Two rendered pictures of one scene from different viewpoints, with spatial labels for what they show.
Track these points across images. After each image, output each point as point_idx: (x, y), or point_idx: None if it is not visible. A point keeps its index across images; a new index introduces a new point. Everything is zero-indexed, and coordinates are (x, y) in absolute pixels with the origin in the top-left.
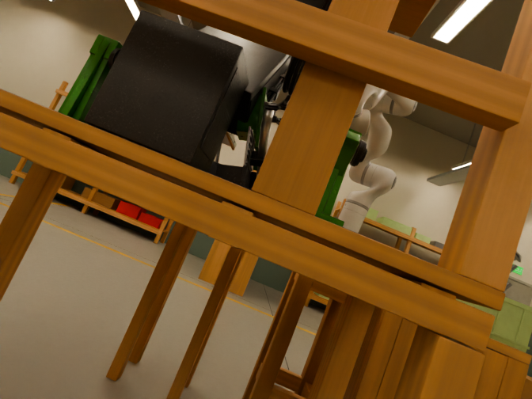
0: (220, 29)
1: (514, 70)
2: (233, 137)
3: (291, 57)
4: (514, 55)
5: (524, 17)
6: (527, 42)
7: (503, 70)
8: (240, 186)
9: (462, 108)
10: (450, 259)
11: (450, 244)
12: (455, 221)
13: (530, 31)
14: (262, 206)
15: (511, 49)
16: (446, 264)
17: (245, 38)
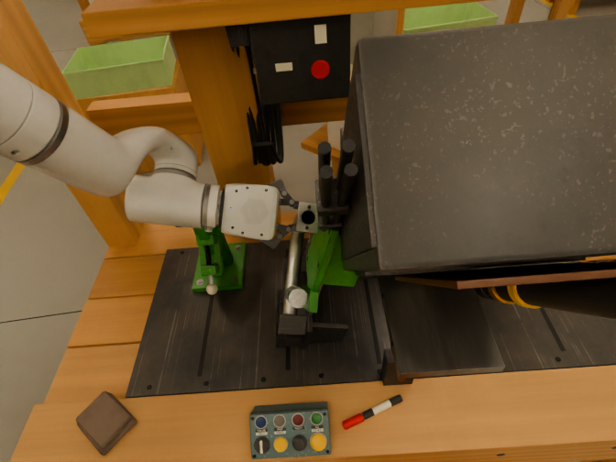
0: (344, 119)
1: (60, 84)
2: (387, 316)
3: (281, 126)
4: (42, 64)
5: (4, 5)
6: (46, 53)
7: (44, 82)
8: (288, 212)
9: None
10: (137, 226)
11: (131, 224)
12: (123, 213)
13: (37, 38)
14: None
15: (29, 53)
16: (138, 232)
17: (321, 122)
